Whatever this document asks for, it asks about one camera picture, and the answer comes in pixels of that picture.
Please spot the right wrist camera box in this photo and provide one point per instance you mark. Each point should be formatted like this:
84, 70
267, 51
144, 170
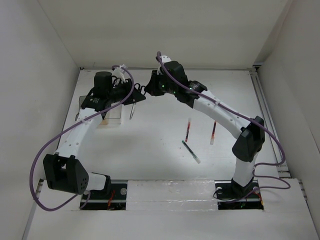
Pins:
165, 59

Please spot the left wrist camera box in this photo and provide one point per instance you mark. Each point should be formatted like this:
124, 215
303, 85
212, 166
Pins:
119, 72

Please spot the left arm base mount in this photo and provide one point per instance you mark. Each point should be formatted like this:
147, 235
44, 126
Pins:
115, 200

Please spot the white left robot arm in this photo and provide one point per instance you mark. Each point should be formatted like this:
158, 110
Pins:
63, 170

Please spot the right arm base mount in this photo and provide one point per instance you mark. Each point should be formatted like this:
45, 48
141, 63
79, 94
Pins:
232, 199

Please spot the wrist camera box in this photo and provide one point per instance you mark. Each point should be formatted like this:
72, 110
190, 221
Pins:
119, 72
165, 59

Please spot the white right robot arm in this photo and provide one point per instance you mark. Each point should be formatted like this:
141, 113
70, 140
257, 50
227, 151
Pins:
170, 78

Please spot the clear plastic bin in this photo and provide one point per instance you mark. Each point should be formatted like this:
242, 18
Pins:
113, 117

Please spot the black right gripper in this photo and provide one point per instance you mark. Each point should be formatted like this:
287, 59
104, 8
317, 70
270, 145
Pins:
152, 88

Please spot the green pen refill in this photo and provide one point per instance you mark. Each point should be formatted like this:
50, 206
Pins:
195, 157

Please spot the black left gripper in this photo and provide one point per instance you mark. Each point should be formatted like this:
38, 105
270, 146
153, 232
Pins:
126, 84

